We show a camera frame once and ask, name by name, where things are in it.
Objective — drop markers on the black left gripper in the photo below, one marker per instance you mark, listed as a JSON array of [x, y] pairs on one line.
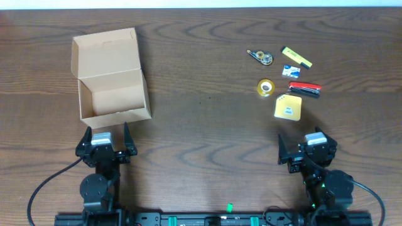
[[104, 153]]

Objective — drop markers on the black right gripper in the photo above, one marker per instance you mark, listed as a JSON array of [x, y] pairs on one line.
[[305, 156]]

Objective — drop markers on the yellow sticky note pad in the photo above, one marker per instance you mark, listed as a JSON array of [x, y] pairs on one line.
[[288, 107]]

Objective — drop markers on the brown cardboard box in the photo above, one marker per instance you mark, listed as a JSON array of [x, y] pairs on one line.
[[111, 84]]

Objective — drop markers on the red black stapler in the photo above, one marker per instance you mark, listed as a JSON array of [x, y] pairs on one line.
[[307, 89]]

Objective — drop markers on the yellow adhesive tape roll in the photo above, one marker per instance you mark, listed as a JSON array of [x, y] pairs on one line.
[[265, 88]]

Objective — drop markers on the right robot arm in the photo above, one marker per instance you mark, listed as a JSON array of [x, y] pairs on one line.
[[328, 191]]

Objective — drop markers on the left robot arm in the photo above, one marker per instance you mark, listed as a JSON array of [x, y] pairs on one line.
[[100, 189]]

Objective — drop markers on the small blue white staples box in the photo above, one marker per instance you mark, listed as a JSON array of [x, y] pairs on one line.
[[291, 71]]

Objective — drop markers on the yellow highlighter pen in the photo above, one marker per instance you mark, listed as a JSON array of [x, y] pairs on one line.
[[296, 57]]

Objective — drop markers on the small green clip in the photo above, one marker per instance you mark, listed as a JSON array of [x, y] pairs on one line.
[[229, 208]]

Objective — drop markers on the correction tape dispenser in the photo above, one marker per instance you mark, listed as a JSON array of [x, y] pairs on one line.
[[263, 57]]

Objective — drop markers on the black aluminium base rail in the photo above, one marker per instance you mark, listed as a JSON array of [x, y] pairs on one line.
[[274, 217]]

